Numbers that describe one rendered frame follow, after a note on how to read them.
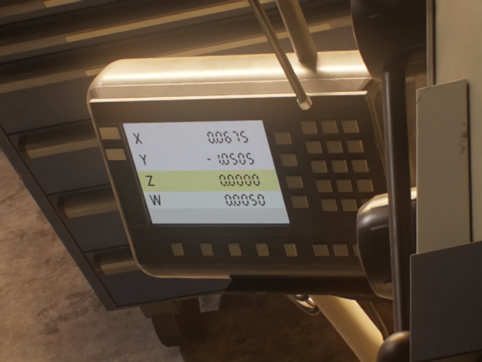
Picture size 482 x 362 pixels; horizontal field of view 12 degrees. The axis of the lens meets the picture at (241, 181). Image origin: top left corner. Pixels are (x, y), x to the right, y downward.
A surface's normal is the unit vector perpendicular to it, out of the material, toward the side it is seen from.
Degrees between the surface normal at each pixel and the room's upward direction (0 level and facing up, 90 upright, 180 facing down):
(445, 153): 0
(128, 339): 0
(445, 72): 45
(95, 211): 90
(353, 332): 52
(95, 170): 90
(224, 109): 71
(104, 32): 90
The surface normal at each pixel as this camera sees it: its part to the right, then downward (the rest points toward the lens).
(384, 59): -0.12, 0.60
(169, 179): -0.39, 0.51
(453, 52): -0.91, -0.31
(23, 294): -0.36, -0.65
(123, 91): -0.42, -0.43
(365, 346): -0.17, 0.17
